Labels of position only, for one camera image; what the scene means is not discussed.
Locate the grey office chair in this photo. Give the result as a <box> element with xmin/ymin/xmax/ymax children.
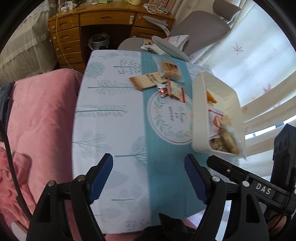
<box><xmin>118</xmin><ymin>1</ymin><xmax>241</xmax><ymax>62</ymax></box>

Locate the lined trash bin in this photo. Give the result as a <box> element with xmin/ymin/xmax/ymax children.
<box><xmin>88</xmin><ymin>33</ymin><xmax>110</xmax><ymax>50</ymax></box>

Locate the clear nut snack packet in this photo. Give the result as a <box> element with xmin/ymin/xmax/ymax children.
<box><xmin>209</xmin><ymin>138</ymin><xmax>224</xmax><ymax>151</ymax></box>

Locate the dark blue folded garment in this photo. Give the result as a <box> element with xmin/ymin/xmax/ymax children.
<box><xmin>0</xmin><ymin>81</ymin><xmax>15</xmax><ymax>130</ymax></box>

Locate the orange white oat bar packet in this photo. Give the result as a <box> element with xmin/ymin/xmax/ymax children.
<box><xmin>206</xmin><ymin>90</ymin><xmax>217</xmax><ymax>104</ymax></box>

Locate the white plastic bag on chair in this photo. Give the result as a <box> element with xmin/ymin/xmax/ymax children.
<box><xmin>140</xmin><ymin>35</ymin><xmax>189</xmax><ymax>55</ymax></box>

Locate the clear wrapped pastry packet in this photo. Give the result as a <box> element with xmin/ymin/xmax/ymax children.
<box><xmin>152</xmin><ymin>56</ymin><xmax>184</xmax><ymax>82</ymax></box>

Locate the pink quilt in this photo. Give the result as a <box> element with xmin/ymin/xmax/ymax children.
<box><xmin>7</xmin><ymin>68</ymin><xmax>82</xmax><ymax>211</ymax></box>

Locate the teal striped table runner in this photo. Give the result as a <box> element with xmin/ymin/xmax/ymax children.
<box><xmin>142</xmin><ymin>57</ymin><xmax>208</xmax><ymax>225</ymax></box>

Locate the yellow mug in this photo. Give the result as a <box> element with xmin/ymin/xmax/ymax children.
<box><xmin>128</xmin><ymin>0</ymin><xmax>142</xmax><ymax>6</ymax></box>

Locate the small red foil candy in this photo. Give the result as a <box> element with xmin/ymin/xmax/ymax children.
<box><xmin>157</xmin><ymin>83</ymin><xmax>169</xmax><ymax>97</ymax></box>

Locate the white plastic storage bin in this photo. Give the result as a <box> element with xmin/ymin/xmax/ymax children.
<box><xmin>192</xmin><ymin>72</ymin><xmax>245</xmax><ymax>160</ymax></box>

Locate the red striped dates packet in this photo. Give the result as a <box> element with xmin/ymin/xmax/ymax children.
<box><xmin>166</xmin><ymin>79</ymin><xmax>186</xmax><ymax>103</ymax></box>

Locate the red white crumpled packet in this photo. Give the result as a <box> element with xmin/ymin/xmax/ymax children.
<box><xmin>208</xmin><ymin>107</ymin><xmax>232</xmax><ymax>139</ymax></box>

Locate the black cable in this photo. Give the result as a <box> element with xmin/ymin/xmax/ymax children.
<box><xmin>0</xmin><ymin>120</ymin><xmax>33</xmax><ymax>220</ymax></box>

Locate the wooden desk with drawers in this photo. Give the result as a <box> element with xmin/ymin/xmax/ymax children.
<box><xmin>48</xmin><ymin>1</ymin><xmax>175</xmax><ymax>73</ymax></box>

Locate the floral curtain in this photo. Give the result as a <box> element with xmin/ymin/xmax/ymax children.
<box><xmin>173</xmin><ymin>0</ymin><xmax>296</xmax><ymax>181</ymax></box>

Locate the brown soda cracker packet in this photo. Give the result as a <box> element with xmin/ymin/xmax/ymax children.
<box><xmin>129</xmin><ymin>72</ymin><xmax>167</xmax><ymax>91</ymax></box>

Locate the yellow cracker clear bag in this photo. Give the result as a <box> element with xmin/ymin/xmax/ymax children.
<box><xmin>219</xmin><ymin>123</ymin><xmax>245</xmax><ymax>158</ymax></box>

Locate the white lace covered furniture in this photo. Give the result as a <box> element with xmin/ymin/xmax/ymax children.
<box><xmin>1</xmin><ymin>1</ymin><xmax>58</xmax><ymax>86</ymax></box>

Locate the white charger cable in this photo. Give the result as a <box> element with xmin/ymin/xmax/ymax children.
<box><xmin>55</xmin><ymin>0</ymin><xmax>73</xmax><ymax>70</ymax></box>

